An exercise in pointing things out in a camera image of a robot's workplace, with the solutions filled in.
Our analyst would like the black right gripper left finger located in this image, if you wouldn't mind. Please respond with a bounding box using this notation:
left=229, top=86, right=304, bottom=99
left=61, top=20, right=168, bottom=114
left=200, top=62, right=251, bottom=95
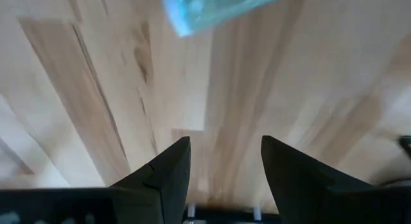
left=110, top=135, right=191, bottom=224

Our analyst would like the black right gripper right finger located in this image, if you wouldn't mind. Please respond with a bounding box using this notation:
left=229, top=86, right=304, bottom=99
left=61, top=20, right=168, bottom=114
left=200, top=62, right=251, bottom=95
left=260, top=135, right=399, bottom=224

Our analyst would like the teal pill bottle white cap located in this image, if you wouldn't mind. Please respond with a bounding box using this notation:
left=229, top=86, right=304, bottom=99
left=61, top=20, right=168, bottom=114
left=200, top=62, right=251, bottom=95
left=162, top=0, right=286, bottom=38

